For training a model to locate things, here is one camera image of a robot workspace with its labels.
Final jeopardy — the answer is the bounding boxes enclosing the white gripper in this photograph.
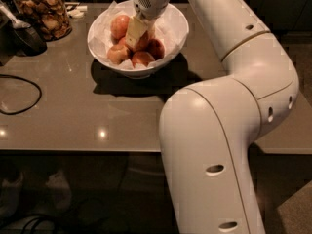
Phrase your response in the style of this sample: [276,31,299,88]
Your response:
[126,0,170,48]

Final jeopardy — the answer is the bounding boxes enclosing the red apple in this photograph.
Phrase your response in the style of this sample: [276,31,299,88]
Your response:
[127,32,149,53]
[147,39,165,60]
[110,15,130,40]
[132,51,155,67]
[107,44,131,64]

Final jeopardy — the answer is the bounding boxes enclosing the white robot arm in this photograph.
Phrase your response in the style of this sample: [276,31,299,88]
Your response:
[133,0,299,234]

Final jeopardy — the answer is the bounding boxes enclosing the white ceramic bowl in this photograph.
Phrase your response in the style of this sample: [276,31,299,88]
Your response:
[87,0,190,80]

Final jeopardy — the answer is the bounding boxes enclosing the white paper bowl liner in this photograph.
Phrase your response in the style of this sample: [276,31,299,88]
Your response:
[88,0,186,71]

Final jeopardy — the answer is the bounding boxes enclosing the small white items on table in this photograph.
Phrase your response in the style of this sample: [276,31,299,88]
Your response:
[66,5,88,19]

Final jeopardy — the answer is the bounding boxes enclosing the glass jar of dried chips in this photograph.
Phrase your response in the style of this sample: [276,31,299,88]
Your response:
[13,0,72,41]

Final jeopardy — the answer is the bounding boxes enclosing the black round pan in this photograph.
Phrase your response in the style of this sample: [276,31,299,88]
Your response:
[13,27,47,56]

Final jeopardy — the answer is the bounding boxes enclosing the white shoe right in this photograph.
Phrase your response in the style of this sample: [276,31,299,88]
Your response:
[45,170,72,212]

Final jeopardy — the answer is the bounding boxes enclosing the white shoe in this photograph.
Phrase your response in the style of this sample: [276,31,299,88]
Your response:
[45,170,72,212]
[0,173,23,219]

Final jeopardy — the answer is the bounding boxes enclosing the white shoe left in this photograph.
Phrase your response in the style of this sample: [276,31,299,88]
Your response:
[0,173,23,219]

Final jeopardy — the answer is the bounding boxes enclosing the silver spoon handle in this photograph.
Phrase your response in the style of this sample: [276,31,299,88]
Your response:
[0,1,30,29]

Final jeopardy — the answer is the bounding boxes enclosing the black cable loop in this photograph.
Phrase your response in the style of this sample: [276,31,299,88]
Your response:
[0,73,44,116]

